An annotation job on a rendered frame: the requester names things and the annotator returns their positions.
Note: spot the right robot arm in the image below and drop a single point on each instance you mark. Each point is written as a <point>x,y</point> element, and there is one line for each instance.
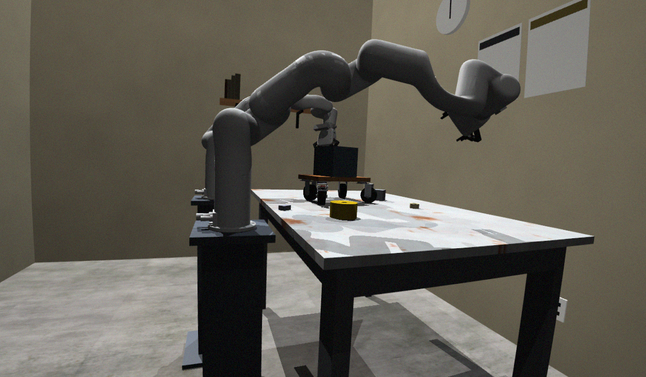
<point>481,91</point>

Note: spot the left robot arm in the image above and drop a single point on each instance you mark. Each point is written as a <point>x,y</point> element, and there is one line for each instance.
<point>320,108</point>

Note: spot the yellow cylinder with center hole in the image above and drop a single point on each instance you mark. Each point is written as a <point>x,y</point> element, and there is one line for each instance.
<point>343,210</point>

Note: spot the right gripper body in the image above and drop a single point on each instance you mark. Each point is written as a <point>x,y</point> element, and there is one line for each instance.
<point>467,125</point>

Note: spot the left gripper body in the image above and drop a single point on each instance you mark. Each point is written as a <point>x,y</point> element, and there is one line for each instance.
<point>326,137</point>

